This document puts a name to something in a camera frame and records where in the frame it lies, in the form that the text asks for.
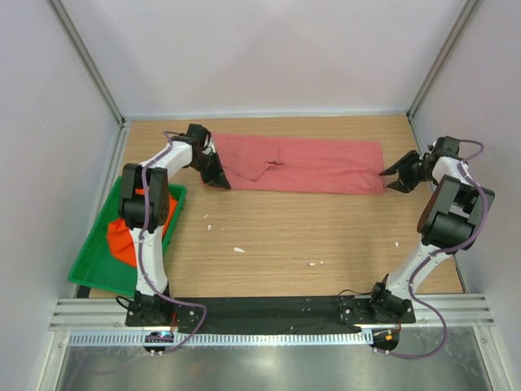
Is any orange t shirt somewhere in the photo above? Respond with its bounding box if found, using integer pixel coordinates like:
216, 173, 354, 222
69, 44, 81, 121
106, 195, 178, 268

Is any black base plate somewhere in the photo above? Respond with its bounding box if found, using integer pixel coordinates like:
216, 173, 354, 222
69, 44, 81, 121
124, 296, 416, 335

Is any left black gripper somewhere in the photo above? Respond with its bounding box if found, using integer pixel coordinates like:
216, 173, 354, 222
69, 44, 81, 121
189, 152, 231, 190

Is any slotted white cable duct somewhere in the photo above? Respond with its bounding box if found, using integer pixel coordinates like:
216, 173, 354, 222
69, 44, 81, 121
68, 330, 373, 348

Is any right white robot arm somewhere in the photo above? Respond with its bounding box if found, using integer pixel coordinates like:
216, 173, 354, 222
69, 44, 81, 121
366, 138, 495, 323

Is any aluminium rail profile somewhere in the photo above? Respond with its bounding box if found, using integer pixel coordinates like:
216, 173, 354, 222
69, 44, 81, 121
50, 293, 495, 330

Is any pink t shirt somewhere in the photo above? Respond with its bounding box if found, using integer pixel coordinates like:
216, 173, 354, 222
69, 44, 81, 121
212, 134, 386, 196

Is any green plastic tray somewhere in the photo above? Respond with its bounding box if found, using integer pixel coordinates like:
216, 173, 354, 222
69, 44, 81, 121
67, 175, 188, 296

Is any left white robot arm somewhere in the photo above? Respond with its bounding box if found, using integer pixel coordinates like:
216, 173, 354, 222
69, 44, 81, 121
118, 135, 231, 326

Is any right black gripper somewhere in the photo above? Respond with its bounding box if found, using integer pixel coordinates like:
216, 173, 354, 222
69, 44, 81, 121
381, 150, 436, 194

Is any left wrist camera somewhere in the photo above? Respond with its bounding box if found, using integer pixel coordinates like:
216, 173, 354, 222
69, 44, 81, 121
181, 123, 212, 151

